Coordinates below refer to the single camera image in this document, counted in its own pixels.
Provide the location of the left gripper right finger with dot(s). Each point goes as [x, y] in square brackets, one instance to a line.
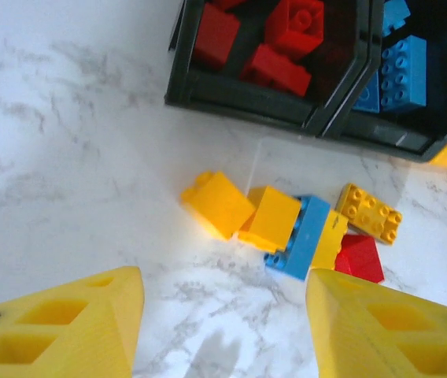
[365, 338]

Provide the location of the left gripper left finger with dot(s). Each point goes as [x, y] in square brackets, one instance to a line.
[70, 338]

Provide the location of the blue two-by-four lego brick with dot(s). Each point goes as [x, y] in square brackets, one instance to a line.
[367, 94]
[402, 75]

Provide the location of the red lego brick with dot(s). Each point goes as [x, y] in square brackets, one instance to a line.
[359, 258]
[215, 35]
[227, 3]
[274, 69]
[298, 23]

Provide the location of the long blue lego brick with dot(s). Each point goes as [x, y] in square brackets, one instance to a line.
[300, 238]

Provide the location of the yellow two-by-four lego brick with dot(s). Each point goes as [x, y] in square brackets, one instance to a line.
[369, 214]

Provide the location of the black plastic bin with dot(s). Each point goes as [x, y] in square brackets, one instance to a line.
[385, 132]
[247, 102]

